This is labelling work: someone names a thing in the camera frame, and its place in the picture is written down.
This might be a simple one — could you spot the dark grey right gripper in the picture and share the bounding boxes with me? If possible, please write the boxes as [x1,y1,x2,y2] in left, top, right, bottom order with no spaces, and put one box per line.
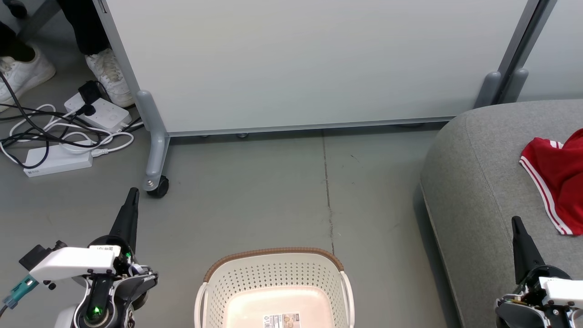
[497,216,570,307]

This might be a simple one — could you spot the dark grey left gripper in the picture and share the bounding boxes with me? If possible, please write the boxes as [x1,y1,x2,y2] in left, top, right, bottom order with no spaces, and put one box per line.
[89,187,159,306]

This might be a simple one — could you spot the red shorts with white stripes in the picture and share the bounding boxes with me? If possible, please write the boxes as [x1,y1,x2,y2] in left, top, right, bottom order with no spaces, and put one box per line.
[519,129,583,236]

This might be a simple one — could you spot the grey fabric sofa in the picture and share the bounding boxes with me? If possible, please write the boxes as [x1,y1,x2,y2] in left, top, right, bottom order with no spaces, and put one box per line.
[419,99,583,328]

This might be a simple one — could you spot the black caster wheel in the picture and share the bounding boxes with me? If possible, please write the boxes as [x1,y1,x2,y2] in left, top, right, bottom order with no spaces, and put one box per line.
[147,175,169,198]

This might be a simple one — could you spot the grey partition leg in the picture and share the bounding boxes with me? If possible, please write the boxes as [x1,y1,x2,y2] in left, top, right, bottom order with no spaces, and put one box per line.
[501,68,529,103]
[135,90,170,191]
[474,70,501,109]

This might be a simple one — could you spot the white flat power box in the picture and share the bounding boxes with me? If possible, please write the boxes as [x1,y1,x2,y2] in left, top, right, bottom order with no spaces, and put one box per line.
[23,143,93,178]

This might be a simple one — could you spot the white power strip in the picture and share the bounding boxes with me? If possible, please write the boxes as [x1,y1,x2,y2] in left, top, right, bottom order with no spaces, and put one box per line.
[64,92,133,133]

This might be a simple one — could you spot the black square plug adapter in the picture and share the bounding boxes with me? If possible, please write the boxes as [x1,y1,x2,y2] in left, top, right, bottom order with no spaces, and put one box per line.
[77,81,102,105]

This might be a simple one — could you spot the white sneaker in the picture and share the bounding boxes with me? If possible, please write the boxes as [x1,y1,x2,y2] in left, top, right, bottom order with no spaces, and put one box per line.
[0,46,56,113]
[85,48,135,108]

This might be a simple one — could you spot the cream perforated laundry basket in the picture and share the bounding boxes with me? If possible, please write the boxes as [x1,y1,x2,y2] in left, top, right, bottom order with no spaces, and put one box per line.
[194,247,355,328]

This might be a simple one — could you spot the paper label sticker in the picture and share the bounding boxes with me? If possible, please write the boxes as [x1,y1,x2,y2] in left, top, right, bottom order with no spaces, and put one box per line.
[263,313,301,328]

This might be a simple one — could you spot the black trouser leg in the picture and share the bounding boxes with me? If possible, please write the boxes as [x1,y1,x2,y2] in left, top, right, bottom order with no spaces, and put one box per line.
[57,0,111,56]
[0,21,36,63]

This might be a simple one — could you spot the narrow white partition board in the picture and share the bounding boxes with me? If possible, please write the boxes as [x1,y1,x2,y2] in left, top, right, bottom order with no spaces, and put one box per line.
[517,0,583,103]

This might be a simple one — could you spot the grey metal table leg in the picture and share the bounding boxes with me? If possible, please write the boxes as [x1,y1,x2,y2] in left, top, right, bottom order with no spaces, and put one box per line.
[15,0,61,42]

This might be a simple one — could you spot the large white partition board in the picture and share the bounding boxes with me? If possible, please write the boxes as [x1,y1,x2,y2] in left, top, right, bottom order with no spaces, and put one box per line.
[91,0,540,136]

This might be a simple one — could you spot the teal plug left camera cable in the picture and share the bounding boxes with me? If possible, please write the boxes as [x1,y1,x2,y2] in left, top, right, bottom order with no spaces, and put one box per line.
[0,275,39,319]

